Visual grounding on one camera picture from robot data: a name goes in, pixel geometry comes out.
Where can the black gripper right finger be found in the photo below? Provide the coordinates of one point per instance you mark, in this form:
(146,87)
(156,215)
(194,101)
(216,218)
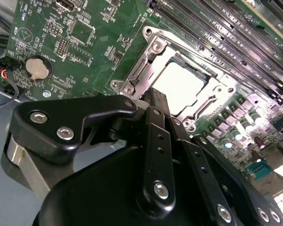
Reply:
(198,162)

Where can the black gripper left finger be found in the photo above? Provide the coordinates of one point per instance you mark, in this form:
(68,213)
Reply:
(61,110)

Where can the silver CPU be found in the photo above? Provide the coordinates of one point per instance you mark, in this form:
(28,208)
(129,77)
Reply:
(179,87)

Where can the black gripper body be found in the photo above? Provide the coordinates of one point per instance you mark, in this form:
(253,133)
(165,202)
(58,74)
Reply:
(96,188)

